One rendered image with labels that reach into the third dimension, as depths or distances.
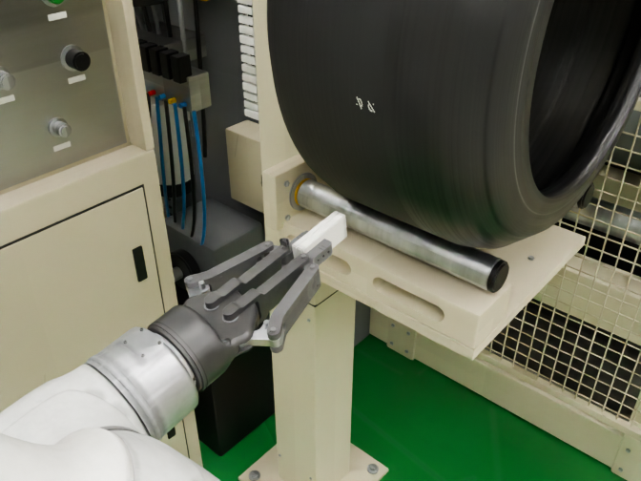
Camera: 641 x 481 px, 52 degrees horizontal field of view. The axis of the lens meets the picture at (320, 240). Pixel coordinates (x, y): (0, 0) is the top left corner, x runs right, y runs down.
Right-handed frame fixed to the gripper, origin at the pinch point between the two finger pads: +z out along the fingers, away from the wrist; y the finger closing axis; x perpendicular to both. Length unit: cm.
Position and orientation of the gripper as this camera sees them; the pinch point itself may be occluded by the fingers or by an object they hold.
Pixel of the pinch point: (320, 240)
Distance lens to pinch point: 68.8
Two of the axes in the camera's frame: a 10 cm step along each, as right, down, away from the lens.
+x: 0.9, 7.7, 6.3
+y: -7.5, -3.6, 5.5
